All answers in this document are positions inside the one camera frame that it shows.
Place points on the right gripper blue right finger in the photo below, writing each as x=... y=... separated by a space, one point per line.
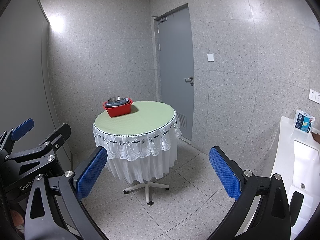
x=238 y=186

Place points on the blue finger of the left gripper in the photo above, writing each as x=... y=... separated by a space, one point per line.
x=9 y=138
x=55 y=140

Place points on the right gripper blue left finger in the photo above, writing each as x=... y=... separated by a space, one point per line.
x=77 y=186

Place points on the blue plastic plate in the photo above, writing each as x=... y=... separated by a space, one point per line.
x=116 y=103

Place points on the red plastic basin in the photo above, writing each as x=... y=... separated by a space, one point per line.
x=118 y=110

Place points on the large steel bowl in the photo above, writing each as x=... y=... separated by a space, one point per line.
x=116 y=99

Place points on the person left hand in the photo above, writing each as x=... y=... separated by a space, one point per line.
x=17 y=219

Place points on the white sink counter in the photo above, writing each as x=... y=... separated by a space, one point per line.
x=295 y=156

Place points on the round table with white base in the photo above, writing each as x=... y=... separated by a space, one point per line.
x=145 y=186

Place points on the green tablecloth with lace skirt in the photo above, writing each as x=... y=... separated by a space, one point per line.
x=141 y=145

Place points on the blue tissue pack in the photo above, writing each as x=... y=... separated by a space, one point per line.
x=303 y=121

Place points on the brown cloth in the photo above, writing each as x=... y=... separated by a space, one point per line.
x=316 y=137

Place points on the grey door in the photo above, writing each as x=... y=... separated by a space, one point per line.
x=176 y=61

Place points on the door closer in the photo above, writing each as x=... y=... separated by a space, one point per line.
x=159 y=19

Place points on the white wall socket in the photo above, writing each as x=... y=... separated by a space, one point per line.
x=314 y=96

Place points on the metal door handle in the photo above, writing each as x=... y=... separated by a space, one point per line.
x=189 y=80

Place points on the white light switch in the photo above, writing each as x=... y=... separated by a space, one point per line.
x=210 y=57

